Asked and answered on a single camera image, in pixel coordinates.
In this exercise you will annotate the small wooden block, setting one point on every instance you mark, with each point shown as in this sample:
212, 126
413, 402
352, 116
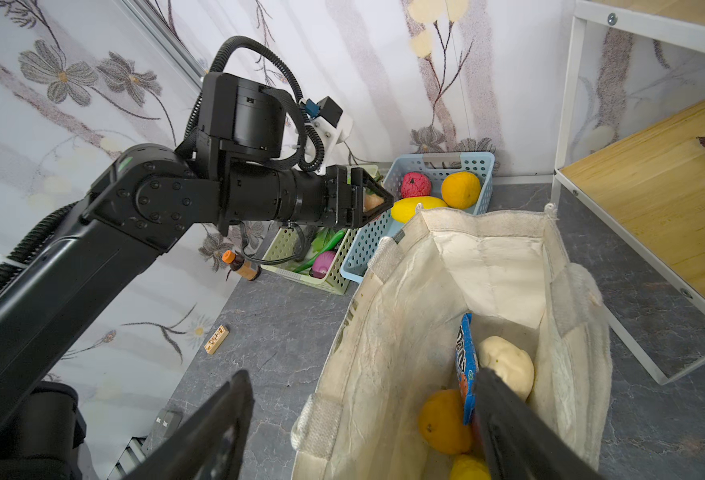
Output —
216, 340

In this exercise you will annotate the blue candy bag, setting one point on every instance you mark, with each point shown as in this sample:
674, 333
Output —
466, 367

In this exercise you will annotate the yellow mango toy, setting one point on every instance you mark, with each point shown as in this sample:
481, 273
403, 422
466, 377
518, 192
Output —
403, 210

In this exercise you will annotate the white wire wooden shelf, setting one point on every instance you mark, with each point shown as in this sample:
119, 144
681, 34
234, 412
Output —
649, 188

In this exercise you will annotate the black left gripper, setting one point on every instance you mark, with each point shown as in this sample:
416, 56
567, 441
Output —
339, 211

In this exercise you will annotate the orange fruit toy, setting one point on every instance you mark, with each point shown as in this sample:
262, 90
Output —
461, 190

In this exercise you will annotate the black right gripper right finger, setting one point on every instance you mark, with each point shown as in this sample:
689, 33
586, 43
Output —
516, 443

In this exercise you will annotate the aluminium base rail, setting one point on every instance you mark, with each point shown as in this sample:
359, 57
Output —
133, 455

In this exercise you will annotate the yellow apple toy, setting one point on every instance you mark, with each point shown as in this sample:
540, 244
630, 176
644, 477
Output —
467, 467

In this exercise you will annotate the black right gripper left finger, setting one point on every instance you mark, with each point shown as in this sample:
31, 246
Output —
211, 444

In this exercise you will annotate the green chili pepper toy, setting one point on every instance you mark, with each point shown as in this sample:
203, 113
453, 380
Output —
326, 240

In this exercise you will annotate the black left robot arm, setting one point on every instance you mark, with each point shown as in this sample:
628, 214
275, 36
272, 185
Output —
250, 153

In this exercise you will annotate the grey floor outlet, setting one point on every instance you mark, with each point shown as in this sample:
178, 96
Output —
166, 423

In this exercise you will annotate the cream canvas tote bag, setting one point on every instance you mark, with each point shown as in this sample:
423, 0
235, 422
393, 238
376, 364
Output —
510, 271

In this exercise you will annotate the orange potato toy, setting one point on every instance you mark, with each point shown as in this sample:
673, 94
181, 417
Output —
440, 423

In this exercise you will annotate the blue plastic basket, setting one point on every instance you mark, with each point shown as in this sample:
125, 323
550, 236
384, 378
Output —
436, 167

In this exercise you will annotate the green plastic basket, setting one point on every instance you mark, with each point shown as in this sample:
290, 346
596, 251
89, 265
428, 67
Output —
292, 244

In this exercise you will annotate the brown glass bottle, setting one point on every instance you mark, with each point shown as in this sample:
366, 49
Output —
241, 266

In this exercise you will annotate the purple onion toy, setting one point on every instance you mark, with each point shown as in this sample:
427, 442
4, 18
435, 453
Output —
322, 264

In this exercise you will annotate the cream white round vegetable toy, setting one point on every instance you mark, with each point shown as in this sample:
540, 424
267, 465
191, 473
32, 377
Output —
510, 363

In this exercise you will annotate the red peach toy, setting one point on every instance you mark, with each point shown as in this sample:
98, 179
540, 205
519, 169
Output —
371, 201

